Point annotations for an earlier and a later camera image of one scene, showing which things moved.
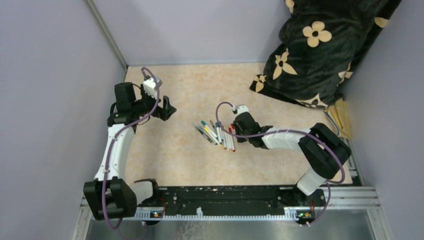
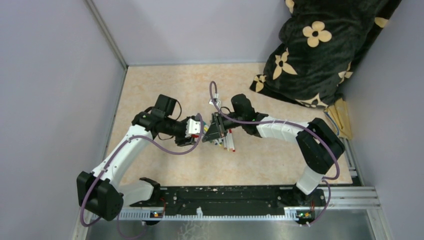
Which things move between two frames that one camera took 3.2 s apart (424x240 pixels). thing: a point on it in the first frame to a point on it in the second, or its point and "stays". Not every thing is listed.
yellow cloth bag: x=338 y=111 stays
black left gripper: x=158 y=108 to x=182 y=139
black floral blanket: x=319 y=44 stays
